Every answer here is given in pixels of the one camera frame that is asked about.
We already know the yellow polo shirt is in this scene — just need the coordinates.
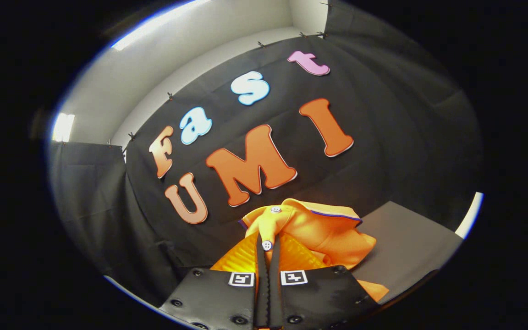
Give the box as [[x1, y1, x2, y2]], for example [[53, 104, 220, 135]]
[[239, 198, 390, 303]]

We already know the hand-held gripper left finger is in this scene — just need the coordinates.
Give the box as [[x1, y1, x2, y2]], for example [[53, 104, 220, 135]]
[[159, 232, 270, 330]]

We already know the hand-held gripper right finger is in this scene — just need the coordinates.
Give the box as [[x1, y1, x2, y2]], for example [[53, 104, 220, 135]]
[[269, 233, 380, 330]]

